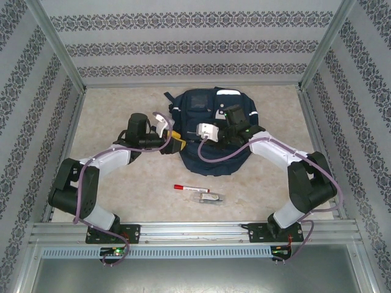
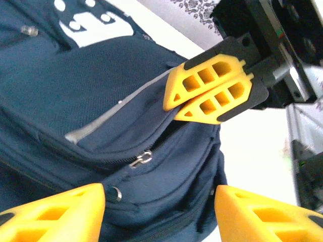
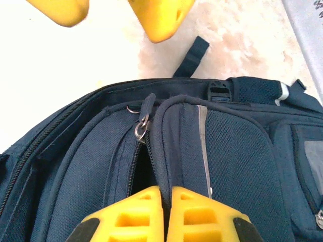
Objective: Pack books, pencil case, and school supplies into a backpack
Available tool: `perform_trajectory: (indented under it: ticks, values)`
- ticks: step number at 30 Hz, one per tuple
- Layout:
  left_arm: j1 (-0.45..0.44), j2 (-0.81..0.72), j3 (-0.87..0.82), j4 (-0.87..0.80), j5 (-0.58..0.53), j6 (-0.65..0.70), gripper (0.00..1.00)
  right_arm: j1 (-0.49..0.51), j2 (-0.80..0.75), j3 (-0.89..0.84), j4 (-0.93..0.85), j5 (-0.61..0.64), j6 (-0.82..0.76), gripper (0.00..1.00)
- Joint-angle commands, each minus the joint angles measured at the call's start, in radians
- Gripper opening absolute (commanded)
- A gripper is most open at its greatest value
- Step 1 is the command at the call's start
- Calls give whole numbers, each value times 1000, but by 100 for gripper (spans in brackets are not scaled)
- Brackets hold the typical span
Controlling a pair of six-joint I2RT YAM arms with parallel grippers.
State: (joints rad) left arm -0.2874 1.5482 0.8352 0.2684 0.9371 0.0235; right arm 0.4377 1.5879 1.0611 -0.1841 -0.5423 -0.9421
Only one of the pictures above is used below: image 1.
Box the navy blue backpack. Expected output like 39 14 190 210
163 87 260 177

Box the red-capped white marker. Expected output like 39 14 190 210
174 184 211 193

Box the clear plastic supplies bag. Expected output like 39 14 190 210
189 192 227 207

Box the small circuit board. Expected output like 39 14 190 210
271 245 293 256
100 247 129 257

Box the grey metal panel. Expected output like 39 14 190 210
30 258 367 293

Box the aluminium side rail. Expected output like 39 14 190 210
42 88 88 222
298 87 348 219

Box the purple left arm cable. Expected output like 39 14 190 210
73 111 172 266

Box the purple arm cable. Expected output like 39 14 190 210
73 111 172 266
197 134 345 265

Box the aluminium mounting rail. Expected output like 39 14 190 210
29 221 358 245

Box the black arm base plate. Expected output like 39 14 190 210
85 223 141 245
247 222 304 244

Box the slotted grey cable duct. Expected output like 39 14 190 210
41 246 272 259

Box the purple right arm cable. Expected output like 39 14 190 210
197 134 345 265

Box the aluminium frame post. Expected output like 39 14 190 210
26 0 87 90
298 0 357 90

